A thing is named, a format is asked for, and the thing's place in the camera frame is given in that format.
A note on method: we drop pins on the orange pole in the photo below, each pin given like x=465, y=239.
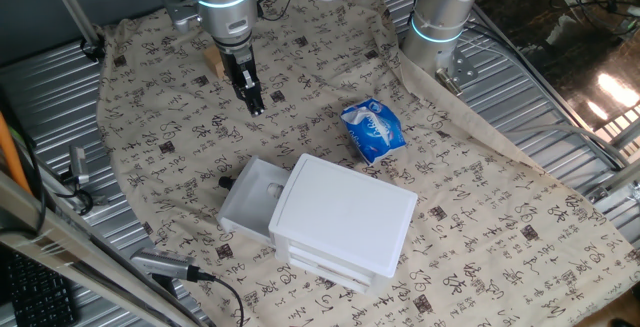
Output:
x=10, y=152

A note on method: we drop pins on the small ribbed silver camera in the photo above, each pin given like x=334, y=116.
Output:
x=78, y=159

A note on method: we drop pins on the white drawer knob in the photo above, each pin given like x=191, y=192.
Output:
x=274, y=190

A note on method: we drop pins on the grey metal rod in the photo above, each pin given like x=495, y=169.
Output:
x=70, y=2

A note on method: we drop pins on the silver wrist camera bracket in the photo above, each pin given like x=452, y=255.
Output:
x=180, y=14

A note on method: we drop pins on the aluminium frame bar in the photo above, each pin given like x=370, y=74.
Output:
x=75, y=247

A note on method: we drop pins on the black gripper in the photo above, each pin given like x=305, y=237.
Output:
x=232, y=57

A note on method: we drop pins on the black keyboard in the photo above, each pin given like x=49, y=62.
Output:
x=40, y=292

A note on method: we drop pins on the metal camera mount base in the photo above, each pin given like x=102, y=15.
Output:
x=82, y=194

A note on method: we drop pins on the black drawer knob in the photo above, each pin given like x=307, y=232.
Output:
x=226, y=183

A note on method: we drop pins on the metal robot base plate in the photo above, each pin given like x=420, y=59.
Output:
x=457, y=69

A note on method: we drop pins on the blue white snack bag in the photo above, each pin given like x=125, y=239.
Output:
x=372, y=132

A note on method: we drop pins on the long silver camera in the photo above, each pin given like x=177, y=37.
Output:
x=160, y=263

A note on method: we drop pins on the white drawer cabinet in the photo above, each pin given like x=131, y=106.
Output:
x=345, y=217

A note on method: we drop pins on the wooden block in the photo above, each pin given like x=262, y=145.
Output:
x=214, y=62

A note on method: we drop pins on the white open drawer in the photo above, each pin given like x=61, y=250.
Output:
x=250, y=207

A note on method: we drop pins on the beige calligraphy cloth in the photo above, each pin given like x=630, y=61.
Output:
x=200, y=132

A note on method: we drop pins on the black rod clamp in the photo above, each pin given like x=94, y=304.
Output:
x=92, y=47

